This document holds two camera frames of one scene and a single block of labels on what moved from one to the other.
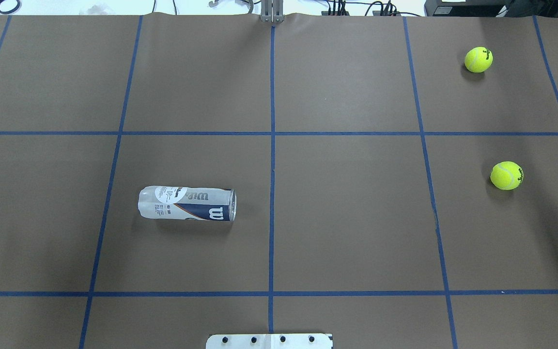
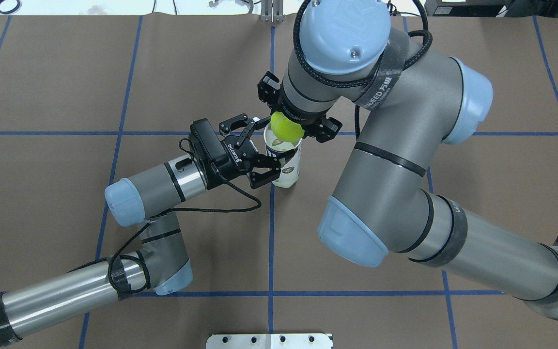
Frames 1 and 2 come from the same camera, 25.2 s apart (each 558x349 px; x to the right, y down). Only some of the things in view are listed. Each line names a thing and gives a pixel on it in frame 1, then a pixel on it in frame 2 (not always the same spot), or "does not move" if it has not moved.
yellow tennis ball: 506,175 → 286,129
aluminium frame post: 272,11 does not move
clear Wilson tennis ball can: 200,203 → 288,153
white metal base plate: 270,341 does not move
